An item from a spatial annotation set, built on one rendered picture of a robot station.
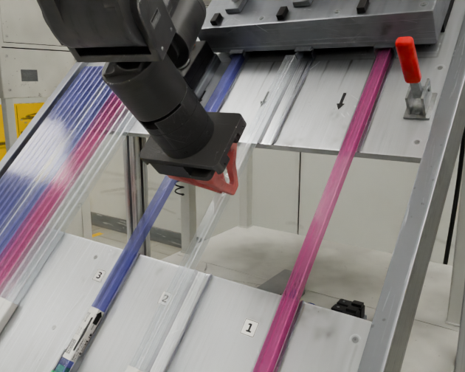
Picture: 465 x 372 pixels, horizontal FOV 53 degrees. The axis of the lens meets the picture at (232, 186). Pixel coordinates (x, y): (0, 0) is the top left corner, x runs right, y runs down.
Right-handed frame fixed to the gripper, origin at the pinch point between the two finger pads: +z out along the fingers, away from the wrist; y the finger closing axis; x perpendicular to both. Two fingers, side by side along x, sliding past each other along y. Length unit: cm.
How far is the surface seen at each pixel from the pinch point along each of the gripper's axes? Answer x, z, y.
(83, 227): -18, 85, 123
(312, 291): -7, 54, 8
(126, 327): 18.1, 2.4, 5.9
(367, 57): -23.1, 3.0, -9.4
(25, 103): -108, 118, 292
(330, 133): -10.5, 2.8, -8.5
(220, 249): -14, 61, 40
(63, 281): 15.8, 2.5, 18.9
